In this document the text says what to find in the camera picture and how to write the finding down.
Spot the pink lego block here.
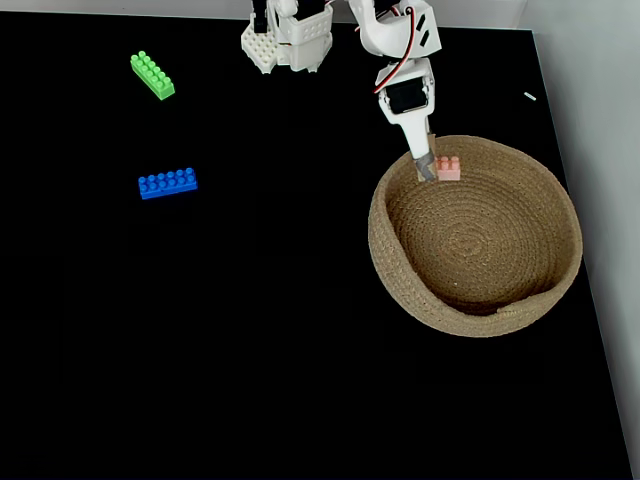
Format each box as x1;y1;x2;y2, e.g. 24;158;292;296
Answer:
435;155;462;182

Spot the blue lego block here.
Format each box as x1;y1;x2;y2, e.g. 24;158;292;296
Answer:
137;167;199;201

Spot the green lego block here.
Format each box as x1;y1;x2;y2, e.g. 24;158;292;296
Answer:
129;50;177;102

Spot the red white wrist cable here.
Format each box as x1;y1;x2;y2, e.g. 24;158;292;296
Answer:
373;4;417;95

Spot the woven rope basket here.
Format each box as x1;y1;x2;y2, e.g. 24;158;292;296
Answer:
367;134;584;339

